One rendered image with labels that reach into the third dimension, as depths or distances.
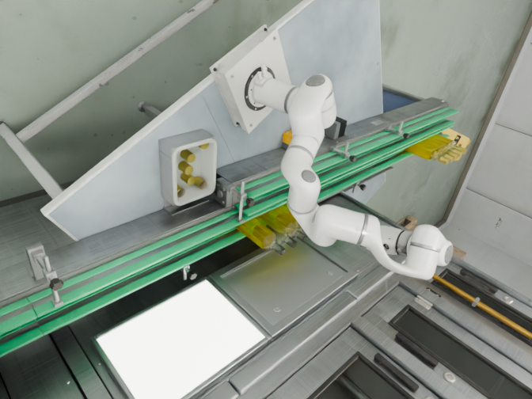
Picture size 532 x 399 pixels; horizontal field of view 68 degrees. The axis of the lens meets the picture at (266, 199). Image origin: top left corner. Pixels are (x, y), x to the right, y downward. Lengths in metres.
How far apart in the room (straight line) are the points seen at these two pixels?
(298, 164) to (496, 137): 6.35
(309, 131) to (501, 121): 6.20
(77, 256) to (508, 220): 7.01
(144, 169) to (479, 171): 6.63
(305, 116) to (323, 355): 0.75
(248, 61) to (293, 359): 0.96
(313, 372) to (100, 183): 0.87
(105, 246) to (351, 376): 0.86
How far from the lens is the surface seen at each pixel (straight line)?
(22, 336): 1.29
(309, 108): 1.14
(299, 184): 1.05
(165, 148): 1.33
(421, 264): 1.09
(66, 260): 1.33
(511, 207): 7.56
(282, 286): 1.47
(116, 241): 1.36
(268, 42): 1.44
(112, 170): 1.32
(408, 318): 1.58
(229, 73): 1.33
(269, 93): 1.36
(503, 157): 7.35
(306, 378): 1.31
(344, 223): 1.04
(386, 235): 1.23
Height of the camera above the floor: 1.82
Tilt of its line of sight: 35 degrees down
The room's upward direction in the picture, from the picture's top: 124 degrees clockwise
